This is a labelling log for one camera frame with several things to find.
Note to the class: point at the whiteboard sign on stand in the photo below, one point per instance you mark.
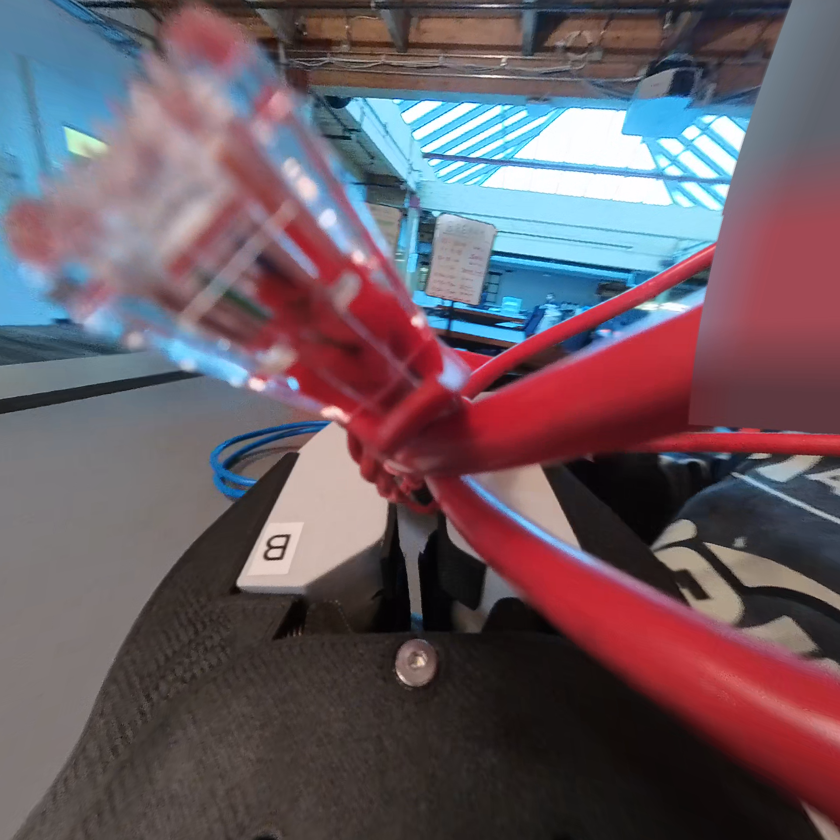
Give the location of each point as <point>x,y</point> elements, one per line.
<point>459,259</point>

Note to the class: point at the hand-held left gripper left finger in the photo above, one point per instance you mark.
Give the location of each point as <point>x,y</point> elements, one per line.
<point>315,525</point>

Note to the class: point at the person's black printed shirt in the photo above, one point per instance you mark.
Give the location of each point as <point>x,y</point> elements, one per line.
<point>754,544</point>

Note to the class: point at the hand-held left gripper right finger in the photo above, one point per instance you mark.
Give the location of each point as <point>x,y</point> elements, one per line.
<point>518,500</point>

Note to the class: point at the white ceiling-mounted unit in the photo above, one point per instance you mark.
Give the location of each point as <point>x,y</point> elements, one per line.
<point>669,98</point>

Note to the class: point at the long background desk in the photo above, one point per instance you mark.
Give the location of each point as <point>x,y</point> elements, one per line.
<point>485,321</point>

